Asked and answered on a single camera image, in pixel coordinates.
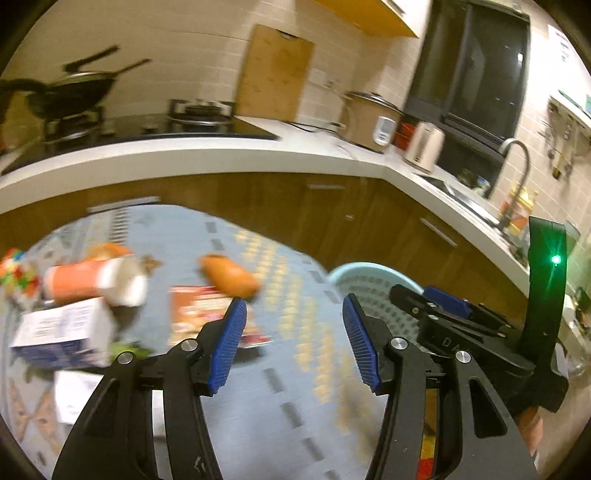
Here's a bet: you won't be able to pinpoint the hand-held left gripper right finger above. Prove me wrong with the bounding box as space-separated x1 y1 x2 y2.
342 293 539 480

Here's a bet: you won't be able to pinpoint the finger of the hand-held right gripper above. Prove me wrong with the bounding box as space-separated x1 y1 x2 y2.
423 285 515 335
389 284 532 372

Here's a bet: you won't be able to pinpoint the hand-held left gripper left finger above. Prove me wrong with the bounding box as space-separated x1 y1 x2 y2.
52 298 247 480

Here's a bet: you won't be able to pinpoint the red snack packet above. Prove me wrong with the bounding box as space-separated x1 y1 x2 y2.
167 285 273 349

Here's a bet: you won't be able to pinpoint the light blue perforated basket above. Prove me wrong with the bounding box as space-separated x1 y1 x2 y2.
325 262 423 370

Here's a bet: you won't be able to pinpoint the green bok choy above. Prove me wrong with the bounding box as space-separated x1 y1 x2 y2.
111 342 155 361

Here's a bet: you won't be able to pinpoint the person's right hand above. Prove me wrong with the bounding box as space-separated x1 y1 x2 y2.
518 407 544 462

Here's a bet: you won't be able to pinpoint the orange dish soap bottle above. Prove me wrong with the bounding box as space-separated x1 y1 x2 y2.
501 185 539 237

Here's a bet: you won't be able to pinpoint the steel sink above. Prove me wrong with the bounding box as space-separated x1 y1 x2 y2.
425 174 504 228

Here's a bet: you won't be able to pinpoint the wooden base cabinet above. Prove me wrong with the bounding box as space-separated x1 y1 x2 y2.
0 173 529 324

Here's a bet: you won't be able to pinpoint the metal kitchen faucet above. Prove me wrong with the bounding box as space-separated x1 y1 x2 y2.
487 137 532 229

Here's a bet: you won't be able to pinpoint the hanging kitchen utensils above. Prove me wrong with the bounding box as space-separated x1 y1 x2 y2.
546 104 579 182

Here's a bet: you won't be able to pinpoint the beige electric kettle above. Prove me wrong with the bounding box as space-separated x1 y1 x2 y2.
404 121 446 175

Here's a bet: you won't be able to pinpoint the white paper sheet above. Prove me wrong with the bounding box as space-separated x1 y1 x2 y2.
53 369 108 425

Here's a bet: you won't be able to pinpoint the white and blue carton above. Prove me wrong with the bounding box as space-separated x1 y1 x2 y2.
10 296 116 370

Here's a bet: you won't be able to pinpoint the red container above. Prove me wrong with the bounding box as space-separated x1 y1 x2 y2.
394 121 419 151

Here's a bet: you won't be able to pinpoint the beige rice cooker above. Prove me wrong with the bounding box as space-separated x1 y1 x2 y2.
339 91 404 153

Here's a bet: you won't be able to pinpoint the colourful candy packet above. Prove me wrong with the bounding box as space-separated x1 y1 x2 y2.
0 248 43 297

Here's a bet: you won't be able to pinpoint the black gas cooktop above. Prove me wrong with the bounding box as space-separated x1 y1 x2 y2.
0 99 282 176

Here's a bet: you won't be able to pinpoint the dark window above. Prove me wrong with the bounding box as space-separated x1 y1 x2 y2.
404 0 532 185

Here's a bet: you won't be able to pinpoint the wooden cutting board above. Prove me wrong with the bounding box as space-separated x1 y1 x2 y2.
235 24 315 121

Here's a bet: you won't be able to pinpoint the black wok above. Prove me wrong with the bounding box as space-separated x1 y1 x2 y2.
25 59 153 123

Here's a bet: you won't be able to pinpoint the wall utensil rack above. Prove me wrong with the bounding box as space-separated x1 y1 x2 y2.
547 90 591 131

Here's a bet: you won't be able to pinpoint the black power cord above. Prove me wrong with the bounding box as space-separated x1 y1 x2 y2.
283 120 346 134

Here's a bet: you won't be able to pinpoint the white wall notice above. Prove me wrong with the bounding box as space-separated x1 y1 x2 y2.
547 23 579 64

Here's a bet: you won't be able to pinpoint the yellow wall cabinet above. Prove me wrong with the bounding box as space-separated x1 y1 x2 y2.
314 0 432 38

